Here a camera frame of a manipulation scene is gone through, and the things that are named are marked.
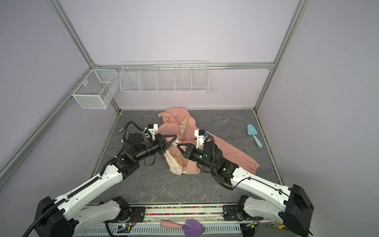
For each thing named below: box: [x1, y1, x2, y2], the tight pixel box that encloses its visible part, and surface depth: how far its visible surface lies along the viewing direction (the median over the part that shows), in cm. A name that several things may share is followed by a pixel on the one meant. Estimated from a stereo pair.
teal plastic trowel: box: [247, 123, 264, 149], surface depth 108 cm
